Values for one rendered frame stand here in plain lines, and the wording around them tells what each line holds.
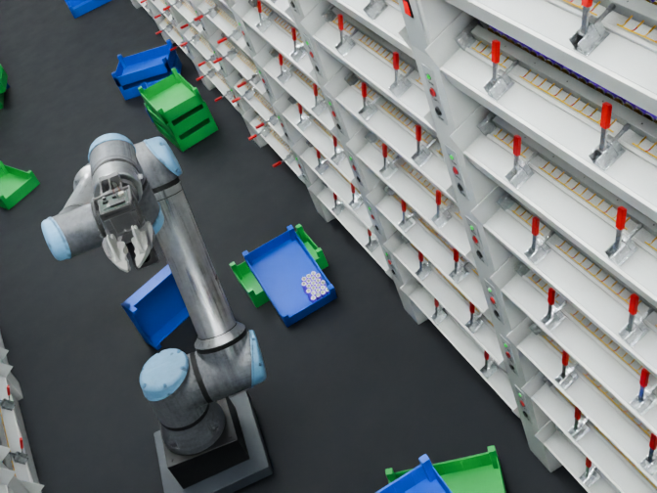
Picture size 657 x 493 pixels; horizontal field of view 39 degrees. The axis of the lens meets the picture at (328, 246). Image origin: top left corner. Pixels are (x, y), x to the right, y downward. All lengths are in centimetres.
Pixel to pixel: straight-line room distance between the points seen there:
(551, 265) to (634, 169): 47
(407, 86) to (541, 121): 57
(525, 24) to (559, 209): 37
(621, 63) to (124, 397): 238
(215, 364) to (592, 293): 120
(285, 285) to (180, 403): 79
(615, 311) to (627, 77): 57
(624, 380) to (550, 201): 39
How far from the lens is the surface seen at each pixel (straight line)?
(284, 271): 322
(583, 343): 184
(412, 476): 216
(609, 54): 121
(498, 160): 169
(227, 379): 254
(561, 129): 141
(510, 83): 152
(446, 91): 167
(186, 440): 267
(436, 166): 203
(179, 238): 245
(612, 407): 197
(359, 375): 288
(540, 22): 131
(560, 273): 172
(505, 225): 184
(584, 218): 153
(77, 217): 189
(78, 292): 377
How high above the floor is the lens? 210
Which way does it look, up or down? 39 degrees down
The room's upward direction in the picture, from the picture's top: 23 degrees counter-clockwise
